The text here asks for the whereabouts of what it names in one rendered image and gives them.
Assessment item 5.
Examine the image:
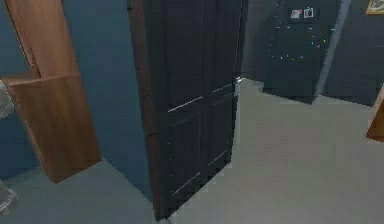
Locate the dark panelled room door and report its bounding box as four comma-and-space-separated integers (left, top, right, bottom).
126, 0, 249, 222

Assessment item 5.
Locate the dark grey fridge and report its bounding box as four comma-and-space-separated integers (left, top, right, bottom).
255, 0, 352, 105

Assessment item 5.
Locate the brown wooden cabinet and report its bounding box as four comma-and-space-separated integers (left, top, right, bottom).
2, 0, 103, 185

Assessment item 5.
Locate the brown wooden furniture corner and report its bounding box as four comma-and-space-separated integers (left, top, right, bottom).
365, 87, 384, 143

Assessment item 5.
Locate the white cloth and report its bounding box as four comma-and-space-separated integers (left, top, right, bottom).
0, 79, 16, 120

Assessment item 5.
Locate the grey round floor object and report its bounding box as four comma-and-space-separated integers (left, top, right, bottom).
0, 180, 19, 216

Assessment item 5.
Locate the gold framed wall picture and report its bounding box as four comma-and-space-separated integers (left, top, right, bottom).
365, 0, 384, 16

